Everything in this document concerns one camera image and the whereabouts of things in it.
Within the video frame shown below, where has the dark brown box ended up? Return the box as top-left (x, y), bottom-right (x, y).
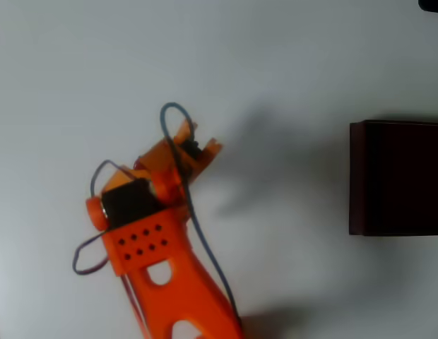
top-left (348, 119), bottom-right (438, 237)

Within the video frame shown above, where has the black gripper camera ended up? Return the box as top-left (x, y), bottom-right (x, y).
top-left (182, 137), bottom-right (201, 160)

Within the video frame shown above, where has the black camera cable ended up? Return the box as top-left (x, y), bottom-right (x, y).
top-left (159, 102), bottom-right (243, 328)

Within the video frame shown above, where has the light orange camera bracket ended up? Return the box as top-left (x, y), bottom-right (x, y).
top-left (174, 118), bottom-right (224, 184)

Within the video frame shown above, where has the purple servo cable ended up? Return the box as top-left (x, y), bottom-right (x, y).
top-left (72, 160), bottom-right (138, 276)
top-left (122, 273), bottom-right (144, 335)

